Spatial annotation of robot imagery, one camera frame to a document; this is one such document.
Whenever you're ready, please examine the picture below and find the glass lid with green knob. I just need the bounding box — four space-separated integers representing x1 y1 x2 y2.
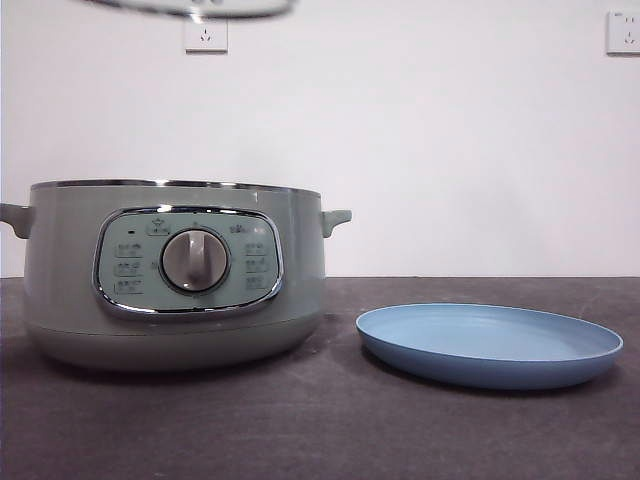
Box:
92 0 299 22

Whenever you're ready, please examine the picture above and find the blue round plate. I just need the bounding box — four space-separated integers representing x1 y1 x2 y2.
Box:
355 302 625 391

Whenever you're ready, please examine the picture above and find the pale green electric steamer pot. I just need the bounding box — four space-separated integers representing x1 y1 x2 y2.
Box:
0 178 353 373

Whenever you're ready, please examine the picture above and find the white wall socket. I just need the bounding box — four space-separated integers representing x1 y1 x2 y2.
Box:
184 17 229 54
605 11 640 57

